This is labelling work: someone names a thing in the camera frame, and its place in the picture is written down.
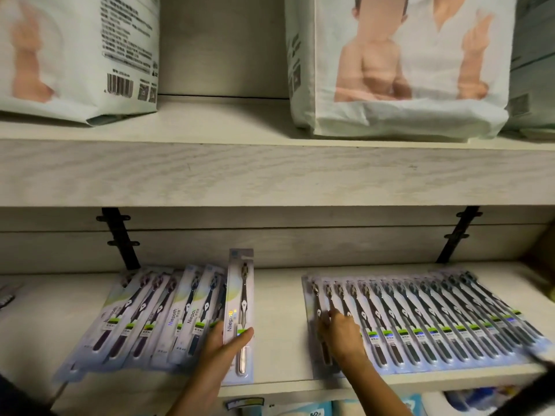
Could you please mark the person's left hand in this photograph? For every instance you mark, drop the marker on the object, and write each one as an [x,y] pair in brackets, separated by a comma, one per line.
[212,363]

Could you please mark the person's right hand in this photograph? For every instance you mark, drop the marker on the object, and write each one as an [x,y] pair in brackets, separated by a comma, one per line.
[344,340]

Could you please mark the person's left thumb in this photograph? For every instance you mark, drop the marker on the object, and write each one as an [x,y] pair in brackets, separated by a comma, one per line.
[240,340]

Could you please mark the person's right thumb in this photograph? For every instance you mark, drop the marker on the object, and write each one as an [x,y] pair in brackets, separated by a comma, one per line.
[323,329]

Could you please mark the single black toothbrush blister pack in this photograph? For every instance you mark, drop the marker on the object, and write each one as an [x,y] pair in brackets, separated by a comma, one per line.
[240,290]

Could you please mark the person's left forearm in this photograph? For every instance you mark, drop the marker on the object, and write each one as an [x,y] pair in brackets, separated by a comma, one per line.
[195,400]

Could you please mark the person's right forearm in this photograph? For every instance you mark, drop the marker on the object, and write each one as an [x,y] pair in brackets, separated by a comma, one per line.
[377,392]

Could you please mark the light wood shelf board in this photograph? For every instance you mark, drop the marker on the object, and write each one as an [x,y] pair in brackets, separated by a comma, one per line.
[277,324]
[260,168]

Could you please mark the shelf edge price label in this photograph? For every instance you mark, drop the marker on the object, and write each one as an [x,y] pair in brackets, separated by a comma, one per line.
[243,407]

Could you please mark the light blue product package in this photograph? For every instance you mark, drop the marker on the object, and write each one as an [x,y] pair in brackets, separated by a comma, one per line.
[303,409]

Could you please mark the fanned group of toothbrush packets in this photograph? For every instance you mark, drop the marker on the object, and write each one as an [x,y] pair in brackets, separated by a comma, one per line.
[147,316]

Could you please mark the long row of toothbrush packets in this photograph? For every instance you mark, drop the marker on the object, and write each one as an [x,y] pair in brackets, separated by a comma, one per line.
[433,320]

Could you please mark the blue and white product package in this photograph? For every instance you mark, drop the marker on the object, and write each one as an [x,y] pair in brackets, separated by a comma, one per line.
[485,400]

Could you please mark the white diaper bag baby picture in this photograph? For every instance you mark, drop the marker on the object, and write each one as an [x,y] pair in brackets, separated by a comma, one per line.
[407,60]

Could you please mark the white diaper bag with barcode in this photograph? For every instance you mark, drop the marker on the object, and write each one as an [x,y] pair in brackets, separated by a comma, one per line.
[78,56]

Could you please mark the pale green diaper bag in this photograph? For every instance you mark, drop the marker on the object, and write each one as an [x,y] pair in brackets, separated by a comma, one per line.
[531,69]

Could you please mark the black metal shelf bracket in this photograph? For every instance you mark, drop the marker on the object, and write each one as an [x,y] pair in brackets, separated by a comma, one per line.
[119,238]
[458,233]

